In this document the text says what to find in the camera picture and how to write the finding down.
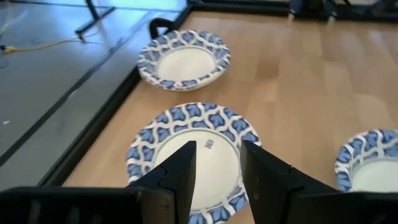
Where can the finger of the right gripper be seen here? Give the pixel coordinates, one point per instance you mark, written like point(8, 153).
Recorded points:
point(330, 13)
point(291, 12)

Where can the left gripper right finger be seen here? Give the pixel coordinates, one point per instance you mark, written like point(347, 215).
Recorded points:
point(267, 186)

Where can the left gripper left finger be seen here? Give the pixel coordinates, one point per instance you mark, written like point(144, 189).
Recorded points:
point(174, 186)

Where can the blue patterned paper bowl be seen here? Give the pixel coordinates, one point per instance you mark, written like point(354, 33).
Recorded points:
point(376, 174)
point(214, 168)
point(186, 63)

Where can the black desk leg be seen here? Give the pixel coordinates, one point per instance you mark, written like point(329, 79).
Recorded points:
point(93, 21)

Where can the black frame clamp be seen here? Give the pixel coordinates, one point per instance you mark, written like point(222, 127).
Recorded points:
point(153, 26)

